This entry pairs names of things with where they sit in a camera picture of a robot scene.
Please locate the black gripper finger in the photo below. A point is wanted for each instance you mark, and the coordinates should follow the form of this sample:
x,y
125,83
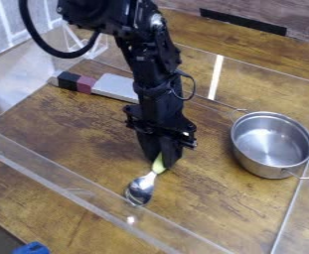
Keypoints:
x,y
171,151
150,145

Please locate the black wall strip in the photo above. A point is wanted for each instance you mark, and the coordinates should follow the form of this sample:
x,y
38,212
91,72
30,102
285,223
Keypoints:
x,y
244,22

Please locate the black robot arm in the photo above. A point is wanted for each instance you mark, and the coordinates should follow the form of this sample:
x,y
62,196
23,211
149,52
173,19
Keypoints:
x,y
137,25

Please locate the grey block with coloured end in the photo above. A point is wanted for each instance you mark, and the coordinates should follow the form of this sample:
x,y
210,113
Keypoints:
x,y
111,85

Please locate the silver metal pot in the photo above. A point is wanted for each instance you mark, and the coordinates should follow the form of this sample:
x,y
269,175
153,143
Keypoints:
x,y
271,145

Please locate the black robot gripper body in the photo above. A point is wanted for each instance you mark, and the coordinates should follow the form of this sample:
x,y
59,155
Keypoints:
x,y
158,113

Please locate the yellow handled metal spoon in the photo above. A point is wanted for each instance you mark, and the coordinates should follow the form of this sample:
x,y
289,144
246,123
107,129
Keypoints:
x,y
139,190

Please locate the blue object at corner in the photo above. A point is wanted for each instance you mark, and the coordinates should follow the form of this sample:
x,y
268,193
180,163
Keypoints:
x,y
32,248

